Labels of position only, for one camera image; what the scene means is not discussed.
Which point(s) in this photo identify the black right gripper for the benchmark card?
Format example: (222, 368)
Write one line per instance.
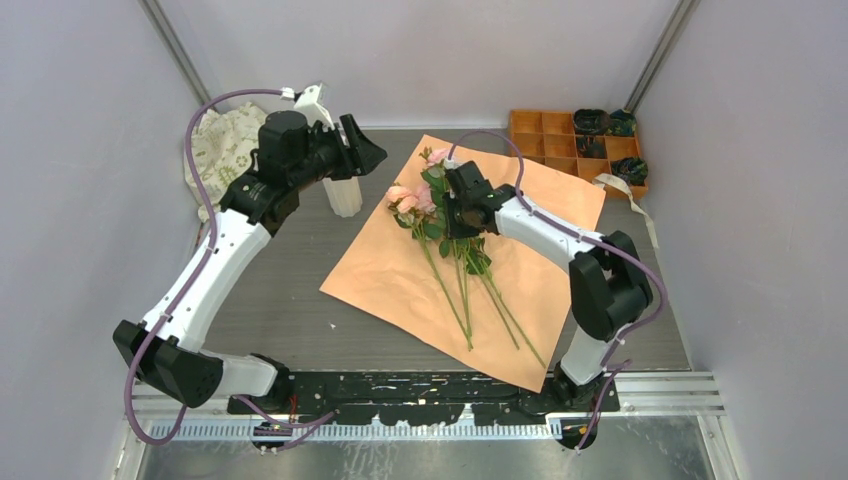
(456, 231)

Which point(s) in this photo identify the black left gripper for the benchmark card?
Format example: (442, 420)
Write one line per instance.
(362, 152)

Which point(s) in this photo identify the pink rose stem two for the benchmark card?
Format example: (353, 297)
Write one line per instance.
(415, 210)

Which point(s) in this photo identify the pink rose stem three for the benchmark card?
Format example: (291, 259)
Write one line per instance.
(470, 259)

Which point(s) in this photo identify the pink rose stem one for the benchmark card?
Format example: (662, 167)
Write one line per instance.
(433, 174)

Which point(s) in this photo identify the orange wrapping paper sheet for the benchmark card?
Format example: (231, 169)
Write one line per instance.
(490, 302)

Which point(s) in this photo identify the cream ribbon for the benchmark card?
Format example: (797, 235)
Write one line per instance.
(619, 185)

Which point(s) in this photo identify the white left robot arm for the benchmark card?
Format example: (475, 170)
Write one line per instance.
(167, 344)

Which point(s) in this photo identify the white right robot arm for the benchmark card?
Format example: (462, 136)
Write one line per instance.
(609, 290)

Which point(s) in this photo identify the white ribbed vase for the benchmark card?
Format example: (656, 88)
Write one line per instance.
(344, 196)

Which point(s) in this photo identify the orange compartment tray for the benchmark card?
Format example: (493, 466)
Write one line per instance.
(548, 137)

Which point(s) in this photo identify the dark rolled fabric middle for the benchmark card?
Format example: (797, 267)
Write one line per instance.
(591, 147)

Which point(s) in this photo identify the dark rolled fabric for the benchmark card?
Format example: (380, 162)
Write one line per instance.
(591, 121)
(591, 147)

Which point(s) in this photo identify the dark rolled fabric top left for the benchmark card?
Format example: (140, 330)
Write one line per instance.
(591, 121)

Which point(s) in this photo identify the cream printed cloth bag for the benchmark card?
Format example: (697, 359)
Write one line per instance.
(221, 145)

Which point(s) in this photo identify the green rolled fabric bottom right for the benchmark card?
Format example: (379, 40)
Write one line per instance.
(633, 170)

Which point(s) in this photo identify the blue green rolled fabric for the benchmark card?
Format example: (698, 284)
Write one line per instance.
(622, 123)

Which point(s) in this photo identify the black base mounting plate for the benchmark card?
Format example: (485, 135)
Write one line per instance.
(424, 399)

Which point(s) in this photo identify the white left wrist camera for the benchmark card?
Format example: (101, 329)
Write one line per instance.
(309, 102)

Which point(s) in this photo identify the aluminium front rail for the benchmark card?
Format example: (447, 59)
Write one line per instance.
(641, 395)

